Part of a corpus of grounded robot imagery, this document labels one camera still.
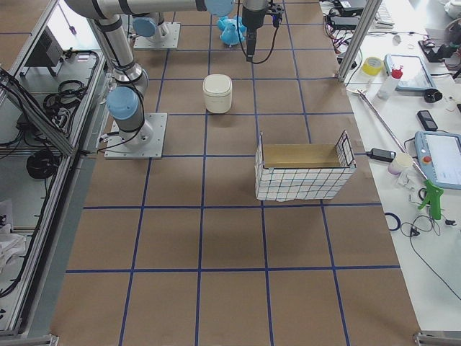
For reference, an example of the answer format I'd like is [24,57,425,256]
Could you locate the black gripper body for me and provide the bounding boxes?
[241,0,267,30]

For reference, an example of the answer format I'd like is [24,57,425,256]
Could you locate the white trash can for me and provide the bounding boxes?
[202,74,233,114]

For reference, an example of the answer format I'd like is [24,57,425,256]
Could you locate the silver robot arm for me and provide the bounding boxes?
[66,1,235,148]
[133,12,170,42]

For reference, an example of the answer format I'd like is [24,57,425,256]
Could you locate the blue plush toy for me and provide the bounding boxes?
[216,15,246,47]

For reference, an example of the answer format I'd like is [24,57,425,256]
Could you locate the black power brick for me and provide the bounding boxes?
[330,17,360,30]

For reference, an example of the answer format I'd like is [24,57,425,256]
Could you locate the yellow tape roll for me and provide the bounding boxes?
[362,57,384,76]

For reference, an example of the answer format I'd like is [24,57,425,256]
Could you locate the red-capped squeeze bottle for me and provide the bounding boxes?
[377,66,403,100]

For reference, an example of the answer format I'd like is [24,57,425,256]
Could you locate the grid-patterned cardboard box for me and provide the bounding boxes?
[255,131,357,202]

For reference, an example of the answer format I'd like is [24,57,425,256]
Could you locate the teach pendant far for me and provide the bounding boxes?
[384,54,436,92]

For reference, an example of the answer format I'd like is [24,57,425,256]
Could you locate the teach pendant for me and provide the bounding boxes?
[415,131,460,190]
[384,54,436,92]

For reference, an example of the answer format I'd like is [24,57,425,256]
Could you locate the black power adapter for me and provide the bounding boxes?
[366,148,396,162]

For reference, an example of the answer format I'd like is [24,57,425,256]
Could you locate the black tape roll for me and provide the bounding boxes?
[424,88,443,104]

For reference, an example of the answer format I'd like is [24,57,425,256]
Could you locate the white plastic cup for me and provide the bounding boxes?
[388,152,413,175]

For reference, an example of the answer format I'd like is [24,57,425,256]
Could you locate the black phone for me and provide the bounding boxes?
[417,110,438,132]

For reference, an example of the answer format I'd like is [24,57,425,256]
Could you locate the black control box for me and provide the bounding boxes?
[21,26,63,76]

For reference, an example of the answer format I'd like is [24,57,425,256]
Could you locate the teach pendant near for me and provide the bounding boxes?
[415,131,460,190]

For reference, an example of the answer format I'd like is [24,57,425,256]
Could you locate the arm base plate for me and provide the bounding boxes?
[104,113,168,159]
[133,18,181,50]

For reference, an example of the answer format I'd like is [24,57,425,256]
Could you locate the aluminium frame post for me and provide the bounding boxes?
[337,0,382,81]

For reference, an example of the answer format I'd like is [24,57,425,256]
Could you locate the blue tape ring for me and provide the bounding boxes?
[384,212,401,232]

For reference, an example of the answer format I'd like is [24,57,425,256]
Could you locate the green-handled reacher grabber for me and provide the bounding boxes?
[352,89,444,220]

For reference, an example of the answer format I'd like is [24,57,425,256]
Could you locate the black cable coil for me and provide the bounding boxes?
[26,149,55,180]

